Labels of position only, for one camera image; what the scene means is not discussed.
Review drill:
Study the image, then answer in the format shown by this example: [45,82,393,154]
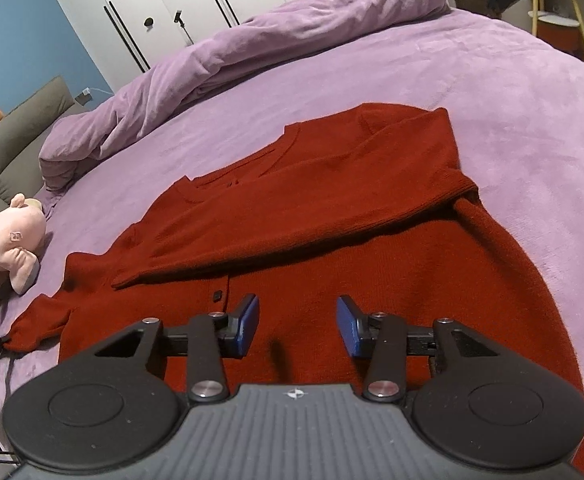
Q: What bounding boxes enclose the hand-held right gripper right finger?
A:
[337,295,501,404]

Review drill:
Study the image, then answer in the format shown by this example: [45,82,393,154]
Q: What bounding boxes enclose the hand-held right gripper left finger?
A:
[92,294,261,404]

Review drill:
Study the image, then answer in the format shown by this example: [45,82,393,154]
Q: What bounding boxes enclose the red knit sweater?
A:
[2,103,584,478]

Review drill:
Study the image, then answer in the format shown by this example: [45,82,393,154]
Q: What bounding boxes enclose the pink plush pig toy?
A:
[0,193,47,307]

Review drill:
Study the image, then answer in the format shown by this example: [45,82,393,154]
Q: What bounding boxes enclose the purple bed sheet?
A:
[0,7,584,480]

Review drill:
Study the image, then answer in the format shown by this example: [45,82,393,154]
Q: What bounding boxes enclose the purple duvet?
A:
[39,0,452,192]

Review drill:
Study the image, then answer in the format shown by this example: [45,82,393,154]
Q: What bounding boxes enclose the white wardrobe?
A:
[36,0,359,95]

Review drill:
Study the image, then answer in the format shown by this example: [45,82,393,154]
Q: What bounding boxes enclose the yellow-legged side table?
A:
[528,0,584,66]

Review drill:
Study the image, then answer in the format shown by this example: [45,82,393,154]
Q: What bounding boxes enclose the white charger with cable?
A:
[74,85,117,107]

